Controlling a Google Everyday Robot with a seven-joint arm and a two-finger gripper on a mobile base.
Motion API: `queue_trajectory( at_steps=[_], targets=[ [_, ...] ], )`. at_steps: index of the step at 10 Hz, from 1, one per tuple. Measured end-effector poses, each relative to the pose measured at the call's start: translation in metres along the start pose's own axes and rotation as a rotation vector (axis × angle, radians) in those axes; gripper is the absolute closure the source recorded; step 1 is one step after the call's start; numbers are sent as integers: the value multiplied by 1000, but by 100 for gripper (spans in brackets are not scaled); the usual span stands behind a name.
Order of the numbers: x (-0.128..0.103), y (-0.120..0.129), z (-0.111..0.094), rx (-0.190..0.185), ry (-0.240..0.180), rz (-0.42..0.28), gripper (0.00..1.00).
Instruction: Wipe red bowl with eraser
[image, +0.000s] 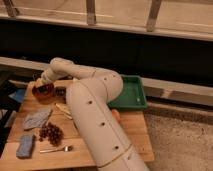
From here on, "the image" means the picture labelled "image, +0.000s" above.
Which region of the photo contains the red bowl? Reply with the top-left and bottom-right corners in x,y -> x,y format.
32,84 -> 54,103

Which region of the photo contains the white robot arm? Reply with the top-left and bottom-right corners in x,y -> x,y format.
41,57 -> 150,171

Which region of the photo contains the green plastic tray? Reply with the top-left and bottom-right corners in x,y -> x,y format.
108,75 -> 147,111

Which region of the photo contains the dark small object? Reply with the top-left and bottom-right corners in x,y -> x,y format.
54,87 -> 66,96

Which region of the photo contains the yellow banana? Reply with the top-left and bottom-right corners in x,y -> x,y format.
55,103 -> 72,119

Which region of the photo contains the bunch of red grapes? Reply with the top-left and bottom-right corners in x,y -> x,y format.
39,122 -> 63,146

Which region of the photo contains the grey folded cloth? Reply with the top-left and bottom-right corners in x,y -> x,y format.
23,108 -> 52,130

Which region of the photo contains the blue object at table edge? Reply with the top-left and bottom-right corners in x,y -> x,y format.
10,89 -> 25,103

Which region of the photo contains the blue sponge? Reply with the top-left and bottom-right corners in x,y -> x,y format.
16,134 -> 35,159

